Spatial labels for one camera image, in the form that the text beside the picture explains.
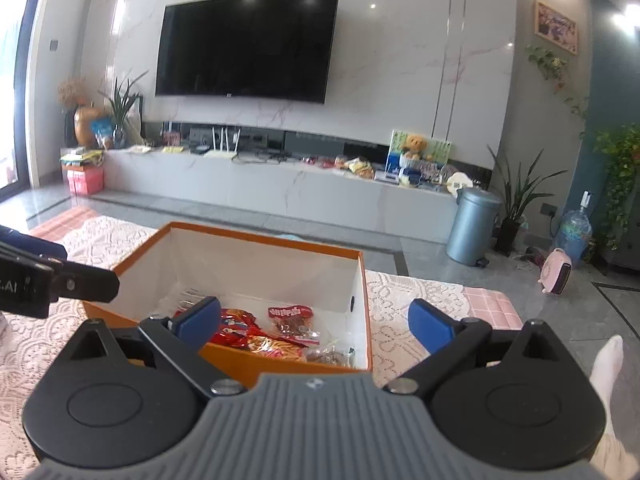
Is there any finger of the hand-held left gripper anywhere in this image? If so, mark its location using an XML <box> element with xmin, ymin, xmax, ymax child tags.
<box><xmin>47</xmin><ymin>256</ymin><xmax>121</xmax><ymax>306</ymax></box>

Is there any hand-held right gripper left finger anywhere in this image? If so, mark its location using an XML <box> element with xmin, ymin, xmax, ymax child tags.
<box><xmin>69</xmin><ymin>295</ymin><xmax>247</xmax><ymax>397</ymax></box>

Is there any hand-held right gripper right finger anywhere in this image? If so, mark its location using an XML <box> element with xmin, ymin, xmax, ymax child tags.
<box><xmin>384</xmin><ymin>298</ymin><xmax>569</xmax><ymax>394</ymax></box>

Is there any red snack packet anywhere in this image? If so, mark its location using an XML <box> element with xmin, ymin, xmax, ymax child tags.
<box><xmin>206</xmin><ymin>308</ymin><xmax>262</xmax><ymax>349</ymax></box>

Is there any orange fries snack packet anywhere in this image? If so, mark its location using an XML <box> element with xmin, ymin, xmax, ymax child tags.
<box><xmin>244</xmin><ymin>334</ymin><xmax>309</xmax><ymax>364</ymax></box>

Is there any clear packet with red label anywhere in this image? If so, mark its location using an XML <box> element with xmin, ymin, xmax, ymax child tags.
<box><xmin>266</xmin><ymin>304</ymin><xmax>322</xmax><ymax>347</ymax></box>

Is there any orange cardboard box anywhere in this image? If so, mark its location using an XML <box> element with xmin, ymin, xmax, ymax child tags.
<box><xmin>81</xmin><ymin>221</ymin><xmax>374</xmax><ymax>392</ymax></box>

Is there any white lace cloth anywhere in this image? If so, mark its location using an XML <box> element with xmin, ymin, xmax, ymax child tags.
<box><xmin>0</xmin><ymin>215</ymin><xmax>473</xmax><ymax>480</ymax></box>

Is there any pink box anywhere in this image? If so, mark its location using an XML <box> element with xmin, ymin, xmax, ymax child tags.
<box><xmin>65</xmin><ymin>164</ymin><xmax>105</xmax><ymax>197</ymax></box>

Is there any grey trash bin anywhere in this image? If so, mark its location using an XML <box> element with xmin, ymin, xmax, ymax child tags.
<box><xmin>445</xmin><ymin>185</ymin><xmax>504</xmax><ymax>268</ymax></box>

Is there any stack of yellow papers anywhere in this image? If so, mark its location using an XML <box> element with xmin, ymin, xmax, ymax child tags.
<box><xmin>59</xmin><ymin>147</ymin><xmax>105</xmax><ymax>167</ymax></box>

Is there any pink heater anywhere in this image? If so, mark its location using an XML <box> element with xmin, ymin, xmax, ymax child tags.
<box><xmin>536</xmin><ymin>246</ymin><xmax>574</xmax><ymax>296</ymax></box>

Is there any golden vase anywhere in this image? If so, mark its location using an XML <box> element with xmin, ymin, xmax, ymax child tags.
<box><xmin>73</xmin><ymin>102</ymin><xmax>109</xmax><ymax>150</ymax></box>

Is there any potted plant in black pot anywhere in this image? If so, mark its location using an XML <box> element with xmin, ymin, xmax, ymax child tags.
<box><xmin>486</xmin><ymin>144</ymin><xmax>569</xmax><ymax>257</ymax></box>

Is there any marble television cabinet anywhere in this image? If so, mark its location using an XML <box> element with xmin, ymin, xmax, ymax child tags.
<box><xmin>101</xmin><ymin>119</ymin><xmax>494</xmax><ymax>234</ymax></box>

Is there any white router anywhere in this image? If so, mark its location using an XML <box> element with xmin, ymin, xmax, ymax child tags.
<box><xmin>203</xmin><ymin>126</ymin><xmax>243</xmax><ymax>160</ymax></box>

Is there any blue water bottle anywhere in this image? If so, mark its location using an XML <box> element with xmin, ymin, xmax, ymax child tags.
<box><xmin>554</xmin><ymin>189</ymin><xmax>594</xmax><ymax>269</ymax></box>

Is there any pile of snack packets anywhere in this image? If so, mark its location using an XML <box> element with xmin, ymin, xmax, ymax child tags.
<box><xmin>334</xmin><ymin>155</ymin><xmax>377</xmax><ymax>179</ymax></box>

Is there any green plant in glass vase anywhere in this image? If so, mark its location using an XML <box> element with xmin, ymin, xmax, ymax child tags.
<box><xmin>97</xmin><ymin>69</ymin><xmax>151</xmax><ymax>150</ymax></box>

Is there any green picture board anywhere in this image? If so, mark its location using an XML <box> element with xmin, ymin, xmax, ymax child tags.
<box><xmin>386</xmin><ymin>128</ymin><xmax>454</xmax><ymax>167</ymax></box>

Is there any teddy bear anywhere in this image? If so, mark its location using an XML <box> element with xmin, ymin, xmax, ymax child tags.
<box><xmin>401</xmin><ymin>133</ymin><xmax>429</xmax><ymax>162</ymax></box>

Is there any person's white socked foot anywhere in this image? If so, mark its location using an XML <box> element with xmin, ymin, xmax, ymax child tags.
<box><xmin>589</xmin><ymin>334</ymin><xmax>626</xmax><ymax>480</ymax></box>

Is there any dried flower bunch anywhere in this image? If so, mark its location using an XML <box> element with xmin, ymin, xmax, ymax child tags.
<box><xmin>56</xmin><ymin>75</ymin><xmax>99</xmax><ymax>109</ymax></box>

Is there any leafy green climbing plant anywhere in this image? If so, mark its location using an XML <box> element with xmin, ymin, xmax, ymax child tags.
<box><xmin>594</xmin><ymin>124</ymin><xmax>640</xmax><ymax>252</ymax></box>

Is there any hanging vine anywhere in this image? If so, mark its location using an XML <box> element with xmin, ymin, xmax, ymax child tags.
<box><xmin>524</xmin><ymin>44</ymin><xmax>589</xmax><ymax>137</ymax></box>

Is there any black wall television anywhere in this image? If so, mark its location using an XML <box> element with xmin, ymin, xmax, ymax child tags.
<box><xmin>154</xmin><ymin>0</ymin><xmax>340</xmax><ymax>105</ymax></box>

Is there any framed wall picture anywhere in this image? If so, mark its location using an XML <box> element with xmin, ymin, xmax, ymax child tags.
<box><xmin>531</xmin><ymin>0</ymin><xmax>581</xmax><ymax>57</ymax></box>

